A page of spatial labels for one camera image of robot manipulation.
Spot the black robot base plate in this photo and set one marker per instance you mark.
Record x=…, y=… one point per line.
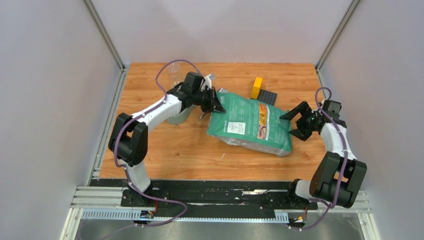
x=210, y=197

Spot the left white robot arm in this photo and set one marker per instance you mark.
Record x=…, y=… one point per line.
x=129, y=137

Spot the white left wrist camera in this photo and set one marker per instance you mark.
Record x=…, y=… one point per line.
x=207, y=82

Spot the slotted grey cable duct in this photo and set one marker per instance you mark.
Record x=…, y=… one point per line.
x=277, y=217

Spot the dark grey building baseplate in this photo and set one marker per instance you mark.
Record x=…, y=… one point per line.
x=267, y=97

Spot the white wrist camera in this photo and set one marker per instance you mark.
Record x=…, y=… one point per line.
x=207, y=82
x=332, y=108

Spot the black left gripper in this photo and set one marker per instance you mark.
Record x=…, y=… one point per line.
x=213, y=103

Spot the yellow building block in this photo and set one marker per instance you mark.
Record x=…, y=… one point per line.
x=256, y=88

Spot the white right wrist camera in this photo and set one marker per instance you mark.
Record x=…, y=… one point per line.
x=332, y=108

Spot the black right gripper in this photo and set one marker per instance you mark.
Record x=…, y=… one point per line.
x=303, y=108

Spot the teal double pet bowl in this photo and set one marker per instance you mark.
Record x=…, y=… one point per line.
x=177, y=116

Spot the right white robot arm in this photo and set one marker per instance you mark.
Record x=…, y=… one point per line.
x=339, y=175

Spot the green pet food bag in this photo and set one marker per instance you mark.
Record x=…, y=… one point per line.
x=251, y=124

